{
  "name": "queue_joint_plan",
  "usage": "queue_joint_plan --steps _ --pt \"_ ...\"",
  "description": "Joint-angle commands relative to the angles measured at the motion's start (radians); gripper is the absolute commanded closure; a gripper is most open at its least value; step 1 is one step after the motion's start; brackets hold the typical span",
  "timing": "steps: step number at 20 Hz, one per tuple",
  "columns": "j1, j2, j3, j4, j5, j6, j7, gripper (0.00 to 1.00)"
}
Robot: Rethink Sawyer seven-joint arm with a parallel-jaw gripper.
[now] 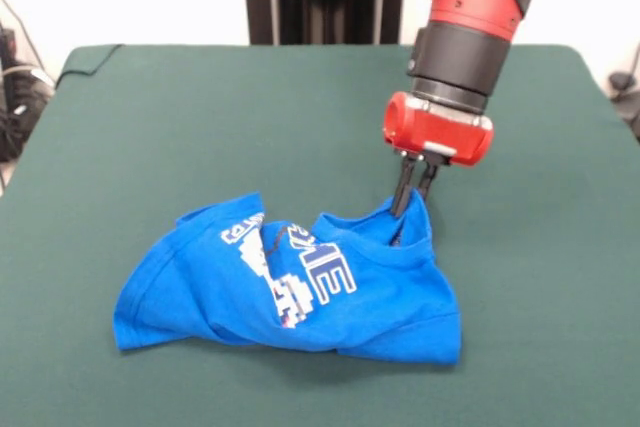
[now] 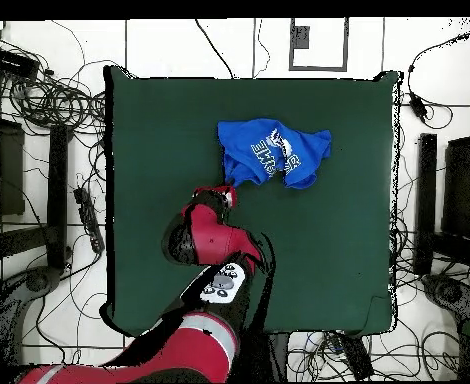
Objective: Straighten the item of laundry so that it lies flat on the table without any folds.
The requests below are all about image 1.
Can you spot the dark green table cloth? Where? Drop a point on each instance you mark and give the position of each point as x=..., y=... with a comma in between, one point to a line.
x=150, y=122

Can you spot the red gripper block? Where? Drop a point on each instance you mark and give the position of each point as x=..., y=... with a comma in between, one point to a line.
x=440, y=132

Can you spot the blue printed T-shirt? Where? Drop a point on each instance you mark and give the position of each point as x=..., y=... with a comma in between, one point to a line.
x=210, y=287

